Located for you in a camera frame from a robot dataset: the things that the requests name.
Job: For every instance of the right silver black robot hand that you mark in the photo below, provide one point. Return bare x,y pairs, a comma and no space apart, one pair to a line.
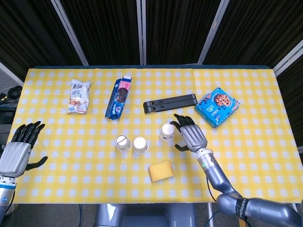
194,138

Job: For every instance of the blue chocolate chip cookie box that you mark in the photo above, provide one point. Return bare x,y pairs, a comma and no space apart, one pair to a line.
216,106

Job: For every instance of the white snack bag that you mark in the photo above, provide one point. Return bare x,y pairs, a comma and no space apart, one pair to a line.
78,98

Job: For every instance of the yellow sponge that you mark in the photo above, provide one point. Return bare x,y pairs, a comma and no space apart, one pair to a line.
161,170

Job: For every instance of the white table leg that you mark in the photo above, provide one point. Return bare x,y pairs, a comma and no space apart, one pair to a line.
209,212

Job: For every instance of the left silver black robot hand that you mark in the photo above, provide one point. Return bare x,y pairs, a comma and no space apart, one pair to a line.
15,157

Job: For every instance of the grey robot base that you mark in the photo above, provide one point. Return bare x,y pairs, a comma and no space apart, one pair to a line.
106,215

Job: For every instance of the yellow white checked tablecloth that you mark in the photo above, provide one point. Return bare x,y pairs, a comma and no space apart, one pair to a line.
94,177

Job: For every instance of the white paper cup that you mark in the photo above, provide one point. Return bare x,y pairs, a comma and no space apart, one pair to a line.
140,145
166,132

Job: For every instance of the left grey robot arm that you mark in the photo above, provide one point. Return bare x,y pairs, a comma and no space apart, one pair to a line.
6,194

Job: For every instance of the white partition frame post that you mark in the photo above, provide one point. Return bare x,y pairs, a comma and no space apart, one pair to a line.
68,29
213,30
9,74
141,32
288,58

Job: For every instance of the black folded stand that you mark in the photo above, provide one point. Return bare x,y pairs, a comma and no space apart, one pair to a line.
170,102

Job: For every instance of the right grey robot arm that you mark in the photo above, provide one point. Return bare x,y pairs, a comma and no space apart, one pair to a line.
214,173

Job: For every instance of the blue sandwich cookie box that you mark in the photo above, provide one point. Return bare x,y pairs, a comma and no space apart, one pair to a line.
118,97

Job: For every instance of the white paper cup slash mark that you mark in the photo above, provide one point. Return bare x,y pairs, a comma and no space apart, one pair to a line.
123,143

